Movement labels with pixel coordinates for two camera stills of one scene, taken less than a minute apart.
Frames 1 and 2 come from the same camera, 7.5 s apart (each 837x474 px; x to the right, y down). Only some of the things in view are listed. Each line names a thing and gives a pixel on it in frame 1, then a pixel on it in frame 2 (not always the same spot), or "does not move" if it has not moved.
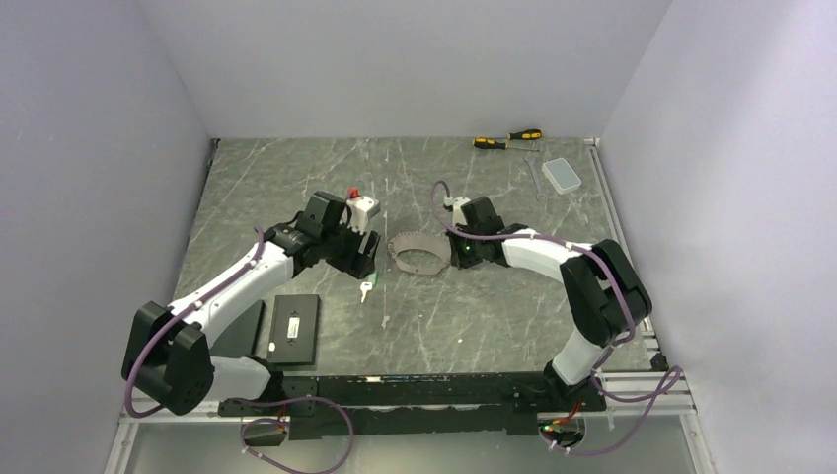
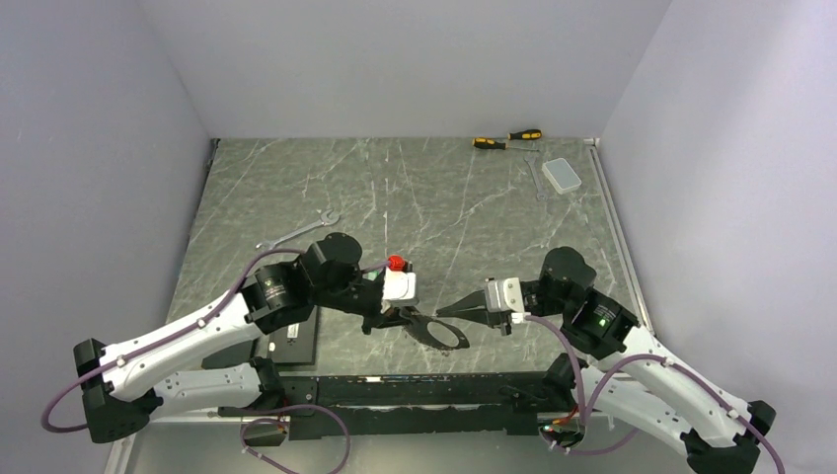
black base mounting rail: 321,408 does not move
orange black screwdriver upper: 532,133 does not move
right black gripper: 458,260 to 478,298
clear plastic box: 560,174 does not move
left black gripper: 356,264 to 373,319
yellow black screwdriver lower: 492,143 does not move
